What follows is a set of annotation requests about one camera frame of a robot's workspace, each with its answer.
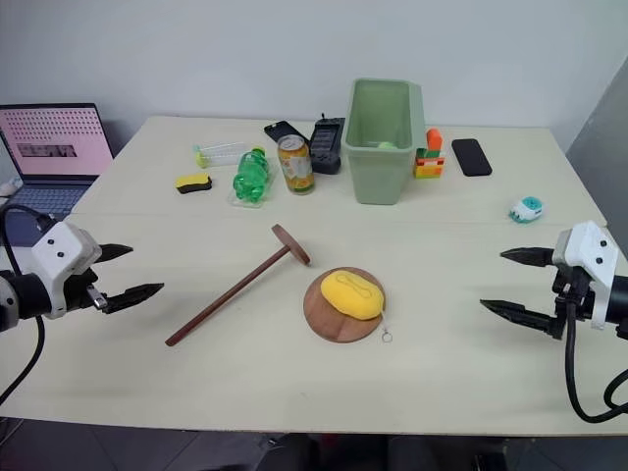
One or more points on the black smartphone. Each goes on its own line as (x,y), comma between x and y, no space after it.
(471,157)

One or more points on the brown wooden rod with disc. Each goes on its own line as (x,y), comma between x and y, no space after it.
(230,293)

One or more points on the green plastic bin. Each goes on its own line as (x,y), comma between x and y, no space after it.
(378,172)

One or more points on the grey partition panel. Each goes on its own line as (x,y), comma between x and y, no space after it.
(601,147)

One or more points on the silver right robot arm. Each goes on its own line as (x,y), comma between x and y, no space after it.
(619,306)

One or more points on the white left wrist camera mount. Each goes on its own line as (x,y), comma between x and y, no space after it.
(61,245)

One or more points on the black phone case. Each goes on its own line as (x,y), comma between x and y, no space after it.
(284,130)

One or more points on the round wooden board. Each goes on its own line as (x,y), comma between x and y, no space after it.
(333,329)

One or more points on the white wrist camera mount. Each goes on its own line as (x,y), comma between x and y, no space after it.
(589,250)
(61,245)

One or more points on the colourful building block toy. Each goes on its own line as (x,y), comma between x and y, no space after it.
(429,164)

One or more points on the yellow and black sponge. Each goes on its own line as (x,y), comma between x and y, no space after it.
(194,183)

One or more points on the green plastic bottle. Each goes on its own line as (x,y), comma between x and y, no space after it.
(251,176)

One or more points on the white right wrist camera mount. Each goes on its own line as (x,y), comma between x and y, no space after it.
(589,250)

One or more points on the yellow drink can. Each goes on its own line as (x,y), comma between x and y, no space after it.
(296,167)

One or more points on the white and teal toy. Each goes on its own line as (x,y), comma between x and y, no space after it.
(527,210)

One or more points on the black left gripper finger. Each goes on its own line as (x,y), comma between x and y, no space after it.
(132,297)
(114,251)

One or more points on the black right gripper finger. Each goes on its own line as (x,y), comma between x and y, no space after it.
(520,315)
(532,257)

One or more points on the grey laptop with pink screen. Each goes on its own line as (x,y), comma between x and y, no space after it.
(54,142)

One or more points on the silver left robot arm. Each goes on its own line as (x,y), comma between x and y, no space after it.
(19,301)

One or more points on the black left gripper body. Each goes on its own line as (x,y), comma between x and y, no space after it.
(78,292)

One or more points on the yellow plush toy with keyring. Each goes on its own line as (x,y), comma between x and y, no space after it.
(350,294)

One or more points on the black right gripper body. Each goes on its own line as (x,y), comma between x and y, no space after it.
(579,292)

